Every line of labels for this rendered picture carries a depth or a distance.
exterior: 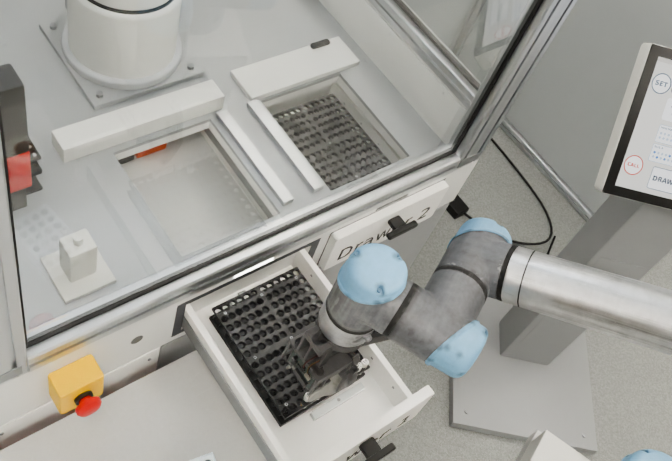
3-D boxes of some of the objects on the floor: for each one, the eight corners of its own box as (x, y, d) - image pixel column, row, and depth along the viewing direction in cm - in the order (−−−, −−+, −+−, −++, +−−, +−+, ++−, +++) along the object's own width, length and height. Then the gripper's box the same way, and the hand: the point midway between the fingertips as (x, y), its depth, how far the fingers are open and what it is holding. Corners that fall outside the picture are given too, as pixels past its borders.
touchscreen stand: (592, 454, 239) (848, 282, 159) (449, 426, 233) (641, 231, 153) (577, 309, 270) (786, 103, 190) (450, 280, 263) (611, 55, 184)
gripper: (290, 307, 106) (260, 372, 123) (338, 375, 103) (300, 433, 119) (341, 281, 111) (305, 347, 128) (388, 345, 107) (345, 405, 124)
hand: (319, 376), depth 124 cm, fingers open, 3 cm apart
